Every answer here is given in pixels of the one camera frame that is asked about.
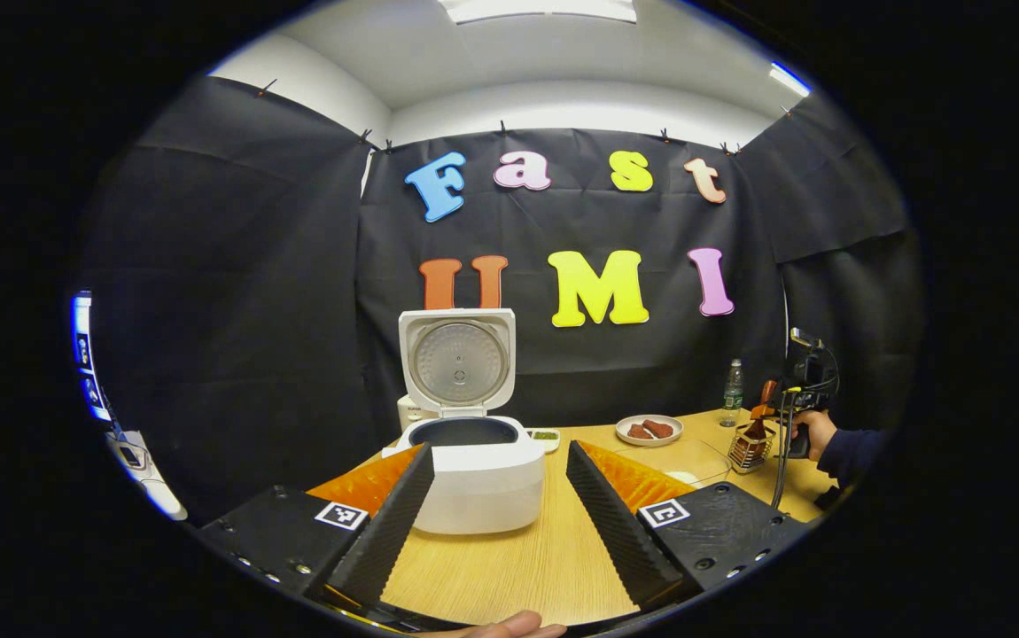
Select white round plate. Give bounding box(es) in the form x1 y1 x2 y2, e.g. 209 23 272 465
615 414 684 447

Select brown wooden spoon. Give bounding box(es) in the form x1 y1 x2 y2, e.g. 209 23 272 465
740 379 781 444

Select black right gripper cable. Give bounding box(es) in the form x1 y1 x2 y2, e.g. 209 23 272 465
771 390 801 510

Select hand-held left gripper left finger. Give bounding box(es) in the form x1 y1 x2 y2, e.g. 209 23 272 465
195 443 435 612

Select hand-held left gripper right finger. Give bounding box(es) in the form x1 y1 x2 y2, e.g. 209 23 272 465
565 440 807 612

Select computer monitor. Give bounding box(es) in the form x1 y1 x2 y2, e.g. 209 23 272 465
71 291 112 422

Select long ceiling light panel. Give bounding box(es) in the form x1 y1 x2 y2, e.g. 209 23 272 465
437 0 639 25

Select small ceiling light panel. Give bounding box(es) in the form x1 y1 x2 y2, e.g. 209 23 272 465
769 60 812 98

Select green water bottle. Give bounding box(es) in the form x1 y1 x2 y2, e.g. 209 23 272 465
720 358 745 429

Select black backdrop cloth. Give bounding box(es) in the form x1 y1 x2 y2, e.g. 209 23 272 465
75 75 927 524

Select clear box of rice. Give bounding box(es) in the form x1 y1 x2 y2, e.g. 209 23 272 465
625 436 734 490

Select white rice cooker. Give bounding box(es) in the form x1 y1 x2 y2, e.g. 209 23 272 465
381 307 548 536

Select white side table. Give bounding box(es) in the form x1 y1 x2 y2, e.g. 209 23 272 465
106 430 187 522

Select wire chopstick holder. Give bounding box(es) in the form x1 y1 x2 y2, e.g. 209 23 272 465
727 424 776 475

